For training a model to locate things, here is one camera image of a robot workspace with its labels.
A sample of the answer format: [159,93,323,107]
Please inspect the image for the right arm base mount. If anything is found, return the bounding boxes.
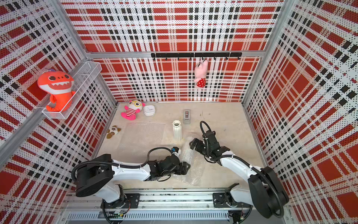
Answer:
[213,192,251,209]

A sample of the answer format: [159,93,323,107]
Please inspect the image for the small white ribbed vase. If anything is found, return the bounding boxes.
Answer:
[172,120,182,141]

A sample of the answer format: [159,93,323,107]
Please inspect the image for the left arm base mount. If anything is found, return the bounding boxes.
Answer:
[101,193,140,209]

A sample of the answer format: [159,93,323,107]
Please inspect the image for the clear acrylic wall shelf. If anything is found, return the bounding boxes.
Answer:
[38,61,102,119]

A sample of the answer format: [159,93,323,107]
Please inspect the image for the pink striped plush doll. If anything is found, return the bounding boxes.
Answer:
[121,100,145,121]

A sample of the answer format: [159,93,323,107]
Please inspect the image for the black hook rail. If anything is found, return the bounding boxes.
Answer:
[151,52,243,59]

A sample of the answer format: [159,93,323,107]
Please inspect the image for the pink pig plush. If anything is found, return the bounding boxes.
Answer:
[194,59,208,88]

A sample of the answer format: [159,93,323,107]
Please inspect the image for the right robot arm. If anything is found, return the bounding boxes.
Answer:
[189,121,289,218]

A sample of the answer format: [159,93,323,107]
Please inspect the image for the brown white plush dog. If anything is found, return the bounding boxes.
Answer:
[106,126,121,139]

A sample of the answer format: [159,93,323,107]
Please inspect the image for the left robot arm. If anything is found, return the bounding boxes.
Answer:
[71,147,191,203]

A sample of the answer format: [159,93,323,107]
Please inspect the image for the white alarm clock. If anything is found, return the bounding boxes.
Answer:
[143,105,156,116]

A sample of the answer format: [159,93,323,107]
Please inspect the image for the aluminium front rail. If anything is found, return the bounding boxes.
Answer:
[60,188,291,222]

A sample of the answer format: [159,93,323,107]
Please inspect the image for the orange shark plush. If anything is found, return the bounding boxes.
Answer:
[37,69,76,112]

